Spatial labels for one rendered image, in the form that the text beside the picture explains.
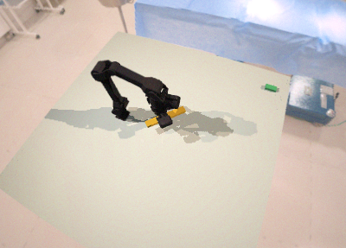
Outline small green block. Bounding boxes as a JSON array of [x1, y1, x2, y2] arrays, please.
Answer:
[[265, 84, 277, 92]]

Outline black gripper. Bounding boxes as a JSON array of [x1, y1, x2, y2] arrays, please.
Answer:
[[147, 97, 173, 128]]

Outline yellow bar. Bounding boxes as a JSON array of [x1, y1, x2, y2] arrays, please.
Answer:
[[145, 106, 186, 128]]

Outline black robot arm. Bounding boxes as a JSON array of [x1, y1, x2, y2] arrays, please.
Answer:
[[91, 60, 181, 121]]

